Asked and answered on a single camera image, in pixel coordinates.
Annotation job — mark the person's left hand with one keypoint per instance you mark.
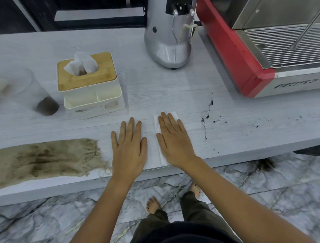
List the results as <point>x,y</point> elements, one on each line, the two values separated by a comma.
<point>128,155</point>

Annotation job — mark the person's right hand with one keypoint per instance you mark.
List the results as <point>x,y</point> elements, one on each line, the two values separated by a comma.
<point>175,145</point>

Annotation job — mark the person's left thumb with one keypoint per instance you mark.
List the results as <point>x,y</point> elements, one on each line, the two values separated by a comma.
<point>144,146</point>

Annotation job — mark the person's right little finger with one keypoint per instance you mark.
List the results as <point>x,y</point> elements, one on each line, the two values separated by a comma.
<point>181,127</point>

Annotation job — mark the person's right thumb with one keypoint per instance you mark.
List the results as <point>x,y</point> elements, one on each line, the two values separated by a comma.
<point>161,144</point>

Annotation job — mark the person's right middle finger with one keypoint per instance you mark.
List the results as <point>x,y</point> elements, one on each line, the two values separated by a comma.
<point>167,121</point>

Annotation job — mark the person's left middle finger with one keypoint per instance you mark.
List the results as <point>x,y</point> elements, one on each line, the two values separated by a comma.
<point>131,128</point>

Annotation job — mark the person's left little finger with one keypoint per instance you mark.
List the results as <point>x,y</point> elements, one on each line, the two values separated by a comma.
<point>115,140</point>

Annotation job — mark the white paper tissue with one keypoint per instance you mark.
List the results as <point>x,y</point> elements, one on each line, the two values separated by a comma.
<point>157,124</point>

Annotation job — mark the person's right forearm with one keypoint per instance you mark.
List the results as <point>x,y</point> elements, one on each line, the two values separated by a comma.
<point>237,202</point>

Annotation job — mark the person's left forearm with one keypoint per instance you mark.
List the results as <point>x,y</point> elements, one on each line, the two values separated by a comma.
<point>107,210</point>

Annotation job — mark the spilled black coffee grounds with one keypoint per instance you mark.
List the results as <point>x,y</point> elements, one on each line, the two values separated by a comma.
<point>205,117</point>

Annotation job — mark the white tissue box bamboo lid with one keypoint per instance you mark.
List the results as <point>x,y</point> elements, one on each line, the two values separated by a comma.
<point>92,95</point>

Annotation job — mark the person's right foot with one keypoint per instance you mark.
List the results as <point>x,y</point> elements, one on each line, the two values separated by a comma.
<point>195,189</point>

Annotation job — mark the person's foot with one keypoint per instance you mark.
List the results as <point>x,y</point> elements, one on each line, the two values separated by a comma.
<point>195,189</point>
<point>152,205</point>

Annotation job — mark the person's left foot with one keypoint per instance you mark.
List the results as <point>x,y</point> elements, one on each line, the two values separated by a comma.
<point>152,205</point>

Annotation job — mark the stained beige burlap cloth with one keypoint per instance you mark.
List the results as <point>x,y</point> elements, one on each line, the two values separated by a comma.
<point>47,160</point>

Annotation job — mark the person's olive trousers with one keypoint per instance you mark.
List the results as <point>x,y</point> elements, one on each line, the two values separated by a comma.
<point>192,215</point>

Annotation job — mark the silver coffee grinder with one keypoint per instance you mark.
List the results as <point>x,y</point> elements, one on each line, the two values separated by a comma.
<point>167,42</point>

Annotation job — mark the white tissue sticking from box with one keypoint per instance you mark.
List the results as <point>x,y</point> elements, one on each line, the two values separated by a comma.
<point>80,62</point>

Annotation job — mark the clear plastic cup with grounds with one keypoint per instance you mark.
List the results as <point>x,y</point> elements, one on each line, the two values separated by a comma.
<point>37,95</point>

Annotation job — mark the cream rubber band on grinder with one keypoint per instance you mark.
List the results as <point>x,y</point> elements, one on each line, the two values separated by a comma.
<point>191,27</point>

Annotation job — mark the red espresso machine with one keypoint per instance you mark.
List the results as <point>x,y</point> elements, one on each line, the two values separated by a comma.
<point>250,55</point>

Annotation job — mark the dark flat object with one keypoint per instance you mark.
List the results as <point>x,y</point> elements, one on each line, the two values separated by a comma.
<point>308,151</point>

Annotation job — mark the steel steam wand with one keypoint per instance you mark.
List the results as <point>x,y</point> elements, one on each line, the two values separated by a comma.
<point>303,33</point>

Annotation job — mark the black metal shelf frame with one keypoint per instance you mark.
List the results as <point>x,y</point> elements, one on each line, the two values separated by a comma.
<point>100,21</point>

